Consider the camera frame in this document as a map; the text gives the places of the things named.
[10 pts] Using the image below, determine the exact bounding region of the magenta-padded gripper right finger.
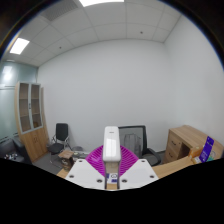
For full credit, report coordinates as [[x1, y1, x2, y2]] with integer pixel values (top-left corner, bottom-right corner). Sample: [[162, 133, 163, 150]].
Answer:
[[118, 144, 160, 190]]

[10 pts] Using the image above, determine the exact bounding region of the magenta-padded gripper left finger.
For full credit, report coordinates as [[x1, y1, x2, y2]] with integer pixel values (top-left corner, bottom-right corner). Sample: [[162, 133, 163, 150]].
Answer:
[[64, 144, 106, 190]]

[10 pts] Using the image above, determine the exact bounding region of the white charger block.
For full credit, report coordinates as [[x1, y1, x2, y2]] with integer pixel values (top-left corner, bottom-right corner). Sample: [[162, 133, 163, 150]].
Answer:
[[102, 125, 121, 163]]

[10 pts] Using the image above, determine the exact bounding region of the small dark cardboard box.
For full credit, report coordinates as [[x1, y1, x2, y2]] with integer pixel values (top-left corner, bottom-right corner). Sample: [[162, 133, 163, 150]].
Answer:
[[57, 149, 75, 161]]

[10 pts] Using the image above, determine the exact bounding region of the black mesh office chair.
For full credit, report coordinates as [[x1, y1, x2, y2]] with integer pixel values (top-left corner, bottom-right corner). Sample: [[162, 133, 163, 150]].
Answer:
[[118, 125, 162, 167]]

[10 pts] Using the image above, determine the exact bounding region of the grey backpack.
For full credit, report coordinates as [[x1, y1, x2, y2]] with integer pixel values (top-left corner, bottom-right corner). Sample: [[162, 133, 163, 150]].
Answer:
[[123, 132, 143, 158]]

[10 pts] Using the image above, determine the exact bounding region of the wooden side drawer desk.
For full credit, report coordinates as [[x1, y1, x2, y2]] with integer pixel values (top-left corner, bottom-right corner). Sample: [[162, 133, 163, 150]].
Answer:
[[162, 124, 224, 165]]

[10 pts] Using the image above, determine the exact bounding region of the wooden glass-door cabinet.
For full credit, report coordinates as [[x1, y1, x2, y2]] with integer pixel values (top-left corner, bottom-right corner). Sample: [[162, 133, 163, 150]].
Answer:
[[13, 81, 51, 164]]

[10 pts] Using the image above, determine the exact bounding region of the orange cardboard box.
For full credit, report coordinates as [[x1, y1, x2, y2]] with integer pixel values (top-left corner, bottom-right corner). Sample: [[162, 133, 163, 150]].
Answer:
[[189, 146, 204, 159]]

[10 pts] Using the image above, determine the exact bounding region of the purple upright card box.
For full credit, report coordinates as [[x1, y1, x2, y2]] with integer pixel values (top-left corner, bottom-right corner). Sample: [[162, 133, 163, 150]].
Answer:
[[199, 135, 215, 164]]

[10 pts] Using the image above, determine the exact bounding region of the dark sofa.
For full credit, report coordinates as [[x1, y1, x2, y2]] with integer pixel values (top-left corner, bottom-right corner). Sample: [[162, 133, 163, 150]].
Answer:
[[0, 137, 33, 165]]

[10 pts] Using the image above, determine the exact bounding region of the rectangular ceiling light panel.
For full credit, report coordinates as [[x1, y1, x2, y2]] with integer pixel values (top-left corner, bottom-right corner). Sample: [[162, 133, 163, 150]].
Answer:
[[78, 0, 125, 8], [9, 37, 31, 56]]

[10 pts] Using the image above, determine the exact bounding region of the ceiling air vent grille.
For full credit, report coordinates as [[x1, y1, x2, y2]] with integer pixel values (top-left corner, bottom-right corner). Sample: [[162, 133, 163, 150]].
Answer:
[[39, 0, 80, 22]]

